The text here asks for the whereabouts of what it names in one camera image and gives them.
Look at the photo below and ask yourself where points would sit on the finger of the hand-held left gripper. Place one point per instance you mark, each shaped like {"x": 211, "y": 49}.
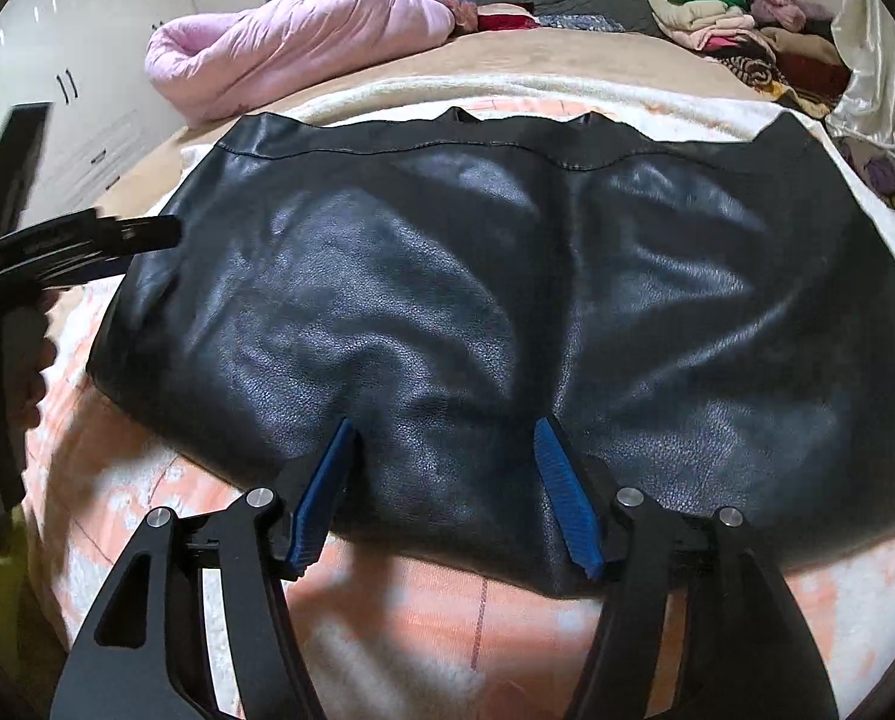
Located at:
{"x": 87, "y": 271}
{"x": 117, "y": 234}

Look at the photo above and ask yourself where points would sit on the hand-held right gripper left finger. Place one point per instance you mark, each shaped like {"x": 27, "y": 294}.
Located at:
{"x": 320, "y": 502}

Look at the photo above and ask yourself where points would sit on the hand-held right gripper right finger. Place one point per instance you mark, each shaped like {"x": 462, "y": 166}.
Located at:
{"x": 571, "y": 502}

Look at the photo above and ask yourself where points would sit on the black leather jacket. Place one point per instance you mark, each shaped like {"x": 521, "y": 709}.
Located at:
{"x": 492, "y": 300}

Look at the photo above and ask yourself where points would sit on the pile of folded clothes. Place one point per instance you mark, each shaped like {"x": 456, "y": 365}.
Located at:
{"x": 747, "y": 37}

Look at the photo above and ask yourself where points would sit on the person's left hand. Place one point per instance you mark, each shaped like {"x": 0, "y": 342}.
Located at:
{"x": 36, "y": 390}

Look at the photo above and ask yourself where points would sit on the white and orange printed blanket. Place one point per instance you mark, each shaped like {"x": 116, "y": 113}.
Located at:
{"x": 432, "y": 630}

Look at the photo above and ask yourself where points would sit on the white wardrobe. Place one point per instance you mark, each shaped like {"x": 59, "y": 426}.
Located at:
{"x": 95, "y": 52}

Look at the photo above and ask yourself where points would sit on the pink quilted duvet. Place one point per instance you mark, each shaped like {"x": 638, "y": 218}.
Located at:
{"x": 290, "y": 45}

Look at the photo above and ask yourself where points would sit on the red cloth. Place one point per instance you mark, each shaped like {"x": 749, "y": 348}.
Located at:
{"x": 506, "y": 19}

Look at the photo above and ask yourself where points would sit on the beige bed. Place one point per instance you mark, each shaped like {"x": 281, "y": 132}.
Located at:
{"x": 567, "y": 52}

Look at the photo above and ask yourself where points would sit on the purple floral cloth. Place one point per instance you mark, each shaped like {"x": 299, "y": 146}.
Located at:
{"x": 879, "y": 172}

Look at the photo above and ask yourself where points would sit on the blue patterned cloth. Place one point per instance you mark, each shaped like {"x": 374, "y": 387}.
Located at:
{"x": 579, "y": 22}

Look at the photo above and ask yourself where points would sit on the cream satin curtain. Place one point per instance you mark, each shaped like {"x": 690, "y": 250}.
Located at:
{"x": 879, "y": 67}

